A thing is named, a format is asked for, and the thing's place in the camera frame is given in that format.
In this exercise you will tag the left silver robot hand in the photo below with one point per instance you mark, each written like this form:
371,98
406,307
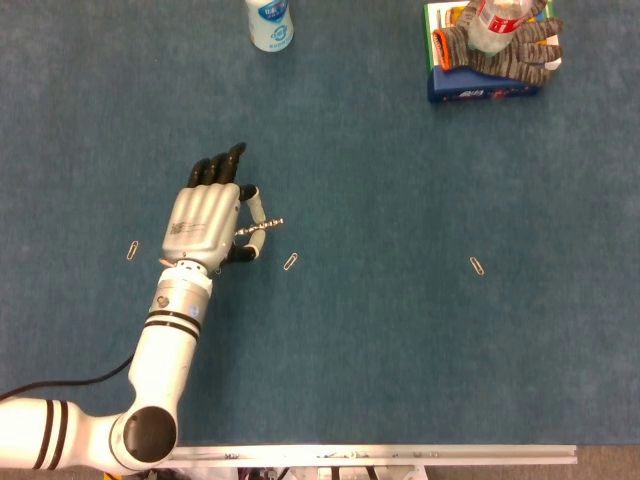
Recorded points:
200,225

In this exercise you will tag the metal magnetic bar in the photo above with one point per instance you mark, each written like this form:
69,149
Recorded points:
262,226

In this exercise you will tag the paperclip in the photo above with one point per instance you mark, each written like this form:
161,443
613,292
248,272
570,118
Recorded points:
291,261
476,266
132,250

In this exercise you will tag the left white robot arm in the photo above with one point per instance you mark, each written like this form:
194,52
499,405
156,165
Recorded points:
160,350

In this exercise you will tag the white yogurt drink bottle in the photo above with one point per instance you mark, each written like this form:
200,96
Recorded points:
270,30

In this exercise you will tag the dark blue carton box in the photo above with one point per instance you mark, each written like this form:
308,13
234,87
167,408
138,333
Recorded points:
450,85

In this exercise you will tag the clear bottle with red label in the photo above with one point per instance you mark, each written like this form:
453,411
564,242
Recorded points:
492,30

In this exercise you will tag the grey striped knit glove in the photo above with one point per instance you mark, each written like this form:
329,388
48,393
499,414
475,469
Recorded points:
520,60

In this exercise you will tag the aluminium profile rail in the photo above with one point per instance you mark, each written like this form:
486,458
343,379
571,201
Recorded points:
375,456

